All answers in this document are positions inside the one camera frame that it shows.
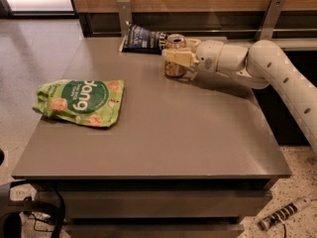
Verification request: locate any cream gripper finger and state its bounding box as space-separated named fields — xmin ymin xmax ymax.
xmin=186 ymin=38 xmax=201 ymax=51
xmin=161 ymin=49 xmax=199 ymax=67

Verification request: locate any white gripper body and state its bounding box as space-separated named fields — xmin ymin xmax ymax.
xmin=196 ymin=40 xmax=224 ymax=73

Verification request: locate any orange soda can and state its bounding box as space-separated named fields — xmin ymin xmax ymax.
xmin=163 ymin=33 xmax=188 ymax=78

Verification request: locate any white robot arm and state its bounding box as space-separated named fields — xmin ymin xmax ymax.
xmin=162 ymin=39 xmax=317 ymax=153

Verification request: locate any dark blue chip bag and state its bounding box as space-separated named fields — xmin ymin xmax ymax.
xmin=119 ymin=22 xmax=168 ymax=55

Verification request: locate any grey drawer cabinet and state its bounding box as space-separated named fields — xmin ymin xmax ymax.
xmin=13 ymin=38 xmax=290 ymax=238

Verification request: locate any green snack bag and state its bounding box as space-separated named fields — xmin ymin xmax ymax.
xmin=33 ymin=79 xmax=124 ymax=127

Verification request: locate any white power strip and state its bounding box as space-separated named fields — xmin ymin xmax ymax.
xmin=259 ymin=197 xmax=312 ymax=231

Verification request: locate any wooden wall panel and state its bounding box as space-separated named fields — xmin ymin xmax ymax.
xmin=72 ymin=0 xmax=317 ymax=39

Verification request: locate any right metal bracket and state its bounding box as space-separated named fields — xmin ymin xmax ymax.
xmin=255 ymin=0 xmax=285 ymax=40

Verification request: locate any metal bracket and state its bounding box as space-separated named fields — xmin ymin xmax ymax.
xmin=117 ymin=0 xmax=132 ymax=36
xmin=255 ymin=0 xmax=285 ymax=40

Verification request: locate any left metal bracket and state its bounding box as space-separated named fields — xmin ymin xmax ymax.
xmin=117 ymin=0 xmax=132 ymax=36

